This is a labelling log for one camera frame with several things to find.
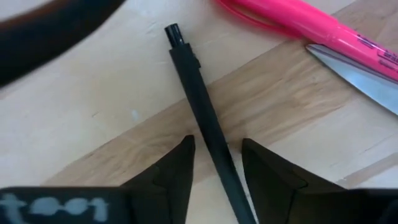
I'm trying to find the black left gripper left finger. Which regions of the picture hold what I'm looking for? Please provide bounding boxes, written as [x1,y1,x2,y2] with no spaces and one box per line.
[120,134,197,224]

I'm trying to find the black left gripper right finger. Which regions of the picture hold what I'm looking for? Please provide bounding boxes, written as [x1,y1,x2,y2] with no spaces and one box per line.
[241,138,346,224]

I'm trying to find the black pen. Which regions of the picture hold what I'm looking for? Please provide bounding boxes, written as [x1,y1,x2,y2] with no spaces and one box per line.
[164,23,257,224]

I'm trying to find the green handled scissors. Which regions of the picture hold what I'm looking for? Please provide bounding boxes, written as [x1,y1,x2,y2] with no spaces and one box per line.
[306,43,398,116]

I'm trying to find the pink highlighter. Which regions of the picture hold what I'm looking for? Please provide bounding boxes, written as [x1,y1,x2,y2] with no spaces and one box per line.
[214,0,398,83]

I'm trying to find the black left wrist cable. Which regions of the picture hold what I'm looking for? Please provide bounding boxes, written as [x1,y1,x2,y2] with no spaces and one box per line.
[0,0,127,88]

